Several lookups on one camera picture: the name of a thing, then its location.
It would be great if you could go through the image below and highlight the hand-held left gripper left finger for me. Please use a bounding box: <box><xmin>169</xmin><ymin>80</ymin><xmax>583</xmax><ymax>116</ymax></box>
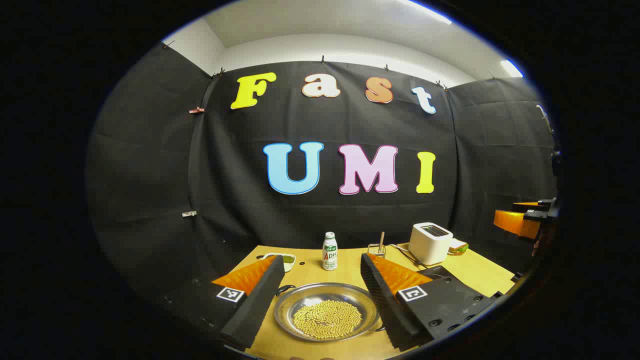
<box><xmin>165</xmin><ymin>255</ymin><xmax>286</xmax><ymax>352</ymax></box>

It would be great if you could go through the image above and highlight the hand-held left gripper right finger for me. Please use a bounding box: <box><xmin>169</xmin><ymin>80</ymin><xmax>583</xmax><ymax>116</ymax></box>
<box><xmin>360</xmin><ymin>252</ymin><xmax>501</xmax><ymax>352</ymax></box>

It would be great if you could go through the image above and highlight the black induction cooktop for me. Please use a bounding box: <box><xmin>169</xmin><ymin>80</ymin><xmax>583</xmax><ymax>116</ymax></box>
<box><xmin>416</xmin><ymin>265</ymin><xmax>457</xmax><ymax>281</ymax></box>

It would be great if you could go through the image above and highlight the pile of yellow soybeans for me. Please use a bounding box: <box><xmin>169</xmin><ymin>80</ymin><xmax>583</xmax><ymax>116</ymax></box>
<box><xmin>292</xmin><ymin>299</ymin><xmax>364</xmax><ymax>341</ymax></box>

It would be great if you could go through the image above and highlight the steel pot with black handle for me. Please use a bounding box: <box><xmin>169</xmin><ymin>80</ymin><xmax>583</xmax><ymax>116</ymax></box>
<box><xmin>273</xmin><ymin>282</ymin><xmax>386</xmax><ymax>344</ymax></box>

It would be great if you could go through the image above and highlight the white divided bean dish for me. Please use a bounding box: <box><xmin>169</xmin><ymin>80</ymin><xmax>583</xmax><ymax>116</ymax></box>
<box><xmin>262</xmin><ymin>252</ymin><xmax>297</xmax><ymax>273</ymax></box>

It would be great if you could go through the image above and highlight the white toaster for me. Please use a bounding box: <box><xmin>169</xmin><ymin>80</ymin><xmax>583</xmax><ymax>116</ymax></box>
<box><xmin>408</xmin><ymin>222</ymin><xmax>454</xmax><ymax>266</ymax></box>

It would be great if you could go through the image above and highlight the white drink bottle green label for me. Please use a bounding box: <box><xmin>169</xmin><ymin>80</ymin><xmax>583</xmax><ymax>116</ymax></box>
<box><xmin>322</xmin><ymin>231</ymin><xmax>339</xmax><ymax>271</ymax></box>

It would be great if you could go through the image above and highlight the black backdrop cloth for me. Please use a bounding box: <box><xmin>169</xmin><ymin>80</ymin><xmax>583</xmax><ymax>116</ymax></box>
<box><xmin>86</xmin><ymin>42</ymin><xmax>560</xmax><ymax>321</ymax></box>

